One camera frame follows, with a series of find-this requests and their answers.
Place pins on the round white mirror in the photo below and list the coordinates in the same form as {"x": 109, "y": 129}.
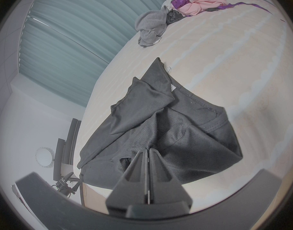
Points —
{"x": 44, "y": 157}

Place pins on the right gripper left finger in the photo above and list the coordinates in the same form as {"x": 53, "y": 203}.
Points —
{"x": 127, "y": 195}

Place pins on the black garment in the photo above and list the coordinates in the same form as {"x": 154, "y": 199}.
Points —
{"x": 174, "y": 17}

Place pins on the bed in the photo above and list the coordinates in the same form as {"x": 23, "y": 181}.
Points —
{"x": 220, "y": 56}

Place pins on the black T-shirt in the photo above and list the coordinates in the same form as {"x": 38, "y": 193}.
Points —
{"x": 184, "y": 140}

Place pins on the pink garment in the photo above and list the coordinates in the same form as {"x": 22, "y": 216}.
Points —
{"x": 199, "y": 5}

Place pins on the black chest of drawers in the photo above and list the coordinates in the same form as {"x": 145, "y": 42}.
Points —
{"x": 71, "y": 142}

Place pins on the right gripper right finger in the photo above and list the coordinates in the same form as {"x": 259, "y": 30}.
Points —
{"x": 170, "y": 193}

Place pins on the grey garment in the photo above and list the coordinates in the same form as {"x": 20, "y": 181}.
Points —
{"x": 150, "y": 23}

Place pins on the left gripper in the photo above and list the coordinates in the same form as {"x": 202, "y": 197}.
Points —
{"x": 63, "y": 186}

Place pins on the blue-green curtain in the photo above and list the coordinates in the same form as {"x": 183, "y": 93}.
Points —
{"x": 93, "y": 15}
{"x": 57, "y": 66}

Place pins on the black dressing table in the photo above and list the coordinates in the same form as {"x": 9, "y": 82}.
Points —
{"x": 58, "y": 159}

